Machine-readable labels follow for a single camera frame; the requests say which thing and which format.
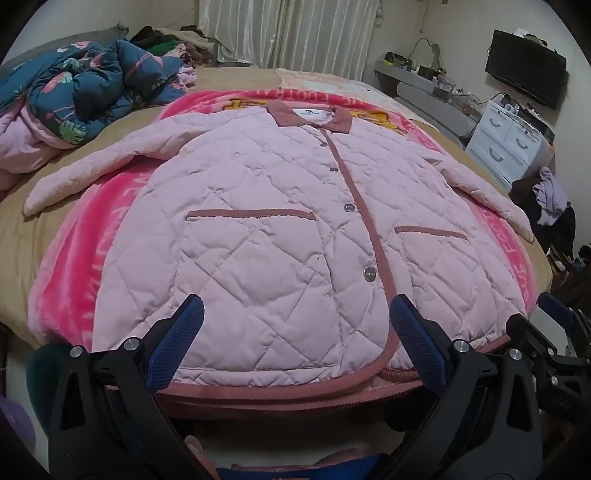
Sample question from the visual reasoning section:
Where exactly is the dark clothes heap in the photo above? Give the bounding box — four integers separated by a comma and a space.
509, 178, 579, 261

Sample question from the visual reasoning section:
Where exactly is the grey pillow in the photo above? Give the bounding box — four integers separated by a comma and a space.
0, 22, 131, 70

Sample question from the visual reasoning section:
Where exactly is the black television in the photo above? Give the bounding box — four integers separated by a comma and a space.
485, 29, 568, 110

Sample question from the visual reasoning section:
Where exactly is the pink printed blanket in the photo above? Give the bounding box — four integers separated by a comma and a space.
28, 88, 532, 365

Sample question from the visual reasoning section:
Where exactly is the white drawer cabinet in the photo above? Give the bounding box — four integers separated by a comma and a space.
465, 92, 556, 186

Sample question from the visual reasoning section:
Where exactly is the purple cloth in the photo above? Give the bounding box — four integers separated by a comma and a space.
533, 167, 571, 227

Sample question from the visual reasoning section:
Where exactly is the blue floral quilt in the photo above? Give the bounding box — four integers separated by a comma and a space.
0, 41, 195, 191

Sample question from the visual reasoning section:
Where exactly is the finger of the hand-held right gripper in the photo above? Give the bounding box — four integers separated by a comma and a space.
537, 292, 591, 354
505, 313, 557, 365

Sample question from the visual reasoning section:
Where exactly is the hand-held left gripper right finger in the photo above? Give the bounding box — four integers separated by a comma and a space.
389, 294, 544, 480

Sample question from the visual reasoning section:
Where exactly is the grey wall shelf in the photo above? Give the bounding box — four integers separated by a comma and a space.
374, 55, 482, 137

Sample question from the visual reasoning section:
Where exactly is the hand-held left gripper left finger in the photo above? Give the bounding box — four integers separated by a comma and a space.
46, 294, 218, 480

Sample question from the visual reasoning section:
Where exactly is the pink quilted jacket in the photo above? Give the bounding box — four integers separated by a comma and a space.
23, 104, 536, 416

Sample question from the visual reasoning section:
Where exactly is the clutter of small shelf things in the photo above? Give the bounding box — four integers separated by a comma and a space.
383, 38, 476, 100

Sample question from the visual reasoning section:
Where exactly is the pile of folded clothes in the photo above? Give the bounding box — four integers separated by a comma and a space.
129, 25, 219, 66

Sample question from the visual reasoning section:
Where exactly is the white curtain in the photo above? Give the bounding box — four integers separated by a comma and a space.
198, 0, 385, 85

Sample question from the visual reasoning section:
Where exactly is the bed with tan sheet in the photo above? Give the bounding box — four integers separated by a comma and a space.
0, 67, 555, 356

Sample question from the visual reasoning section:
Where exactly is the pale patterned bedsheet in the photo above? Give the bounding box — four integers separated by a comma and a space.
276, 68, 403, 108

